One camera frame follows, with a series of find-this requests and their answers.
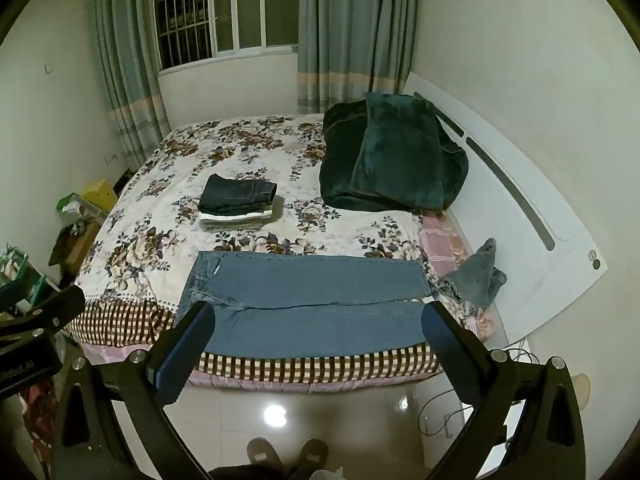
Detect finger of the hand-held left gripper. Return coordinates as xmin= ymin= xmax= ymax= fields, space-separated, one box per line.
xmin=0 ymin=285 xmax=87 ymax=356
xmin=0 ymin=280 xmax=32 ymax=308

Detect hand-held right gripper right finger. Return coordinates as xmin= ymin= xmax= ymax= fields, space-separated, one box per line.
xmin=421 ymin=301 xmax=587 ymax=480

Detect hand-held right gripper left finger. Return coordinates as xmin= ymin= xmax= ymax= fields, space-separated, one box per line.
xmin=50 ymin=301 xmax=217 ymax=480

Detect blue denim pants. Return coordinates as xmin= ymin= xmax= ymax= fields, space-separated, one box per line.
xmin=175 ymin=250 xmax=442 ymax=359

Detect green white storage rack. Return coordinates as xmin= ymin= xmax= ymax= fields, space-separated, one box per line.
xmin=0 ymin=242 xmax=61 ymax=311

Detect brown cardboard box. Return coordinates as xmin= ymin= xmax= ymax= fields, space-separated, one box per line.
xmin=48 ymin=220 xmax=103 ymax=281

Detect grey crumpled cloth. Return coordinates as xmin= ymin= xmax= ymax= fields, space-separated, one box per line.
xmin=442 ymin=238 xmax=508 ymax=308

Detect pink quilted mattress pad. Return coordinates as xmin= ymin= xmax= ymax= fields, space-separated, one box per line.
xmin=419 ymin=212 xmax=496 ymax=341

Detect green and white packet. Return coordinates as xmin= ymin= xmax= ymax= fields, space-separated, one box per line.
xmin=56 ymin=192 xmax=93 ymax=218

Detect white bed headboard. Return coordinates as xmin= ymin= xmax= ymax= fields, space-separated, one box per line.
xmin=402 ymin=72 xmax=610 ymax=343

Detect yellow box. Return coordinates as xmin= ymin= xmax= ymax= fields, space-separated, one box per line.
xmin=81 ymin=179 xmax=120 ymax=215

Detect person's left slipper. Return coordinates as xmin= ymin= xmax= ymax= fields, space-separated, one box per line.
xmin=247 ymin=437 xmax=284 ymax=476

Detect floral bedspread bed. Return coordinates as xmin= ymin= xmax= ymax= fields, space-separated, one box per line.
xmin=65 ymin=114 xmax=496 ymax=392

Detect dark green plush blanket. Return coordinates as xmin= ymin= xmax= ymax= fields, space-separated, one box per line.
xmin=319 ymin=91 xmax=470 ymax=212

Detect grey-blue striped curtain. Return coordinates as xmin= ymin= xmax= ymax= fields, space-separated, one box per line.
xmin=90 ymin=0 xmax=172 ymax=167
xmin=297 ymin=0 xmax=420 ymax=114

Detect white framed barred window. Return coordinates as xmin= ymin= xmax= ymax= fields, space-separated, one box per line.
xmin=150 ymin=0 xmax=301 ymax=70

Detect black cable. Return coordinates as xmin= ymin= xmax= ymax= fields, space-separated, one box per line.
xmin=417 ymin=345 xmax=542 ymax=438

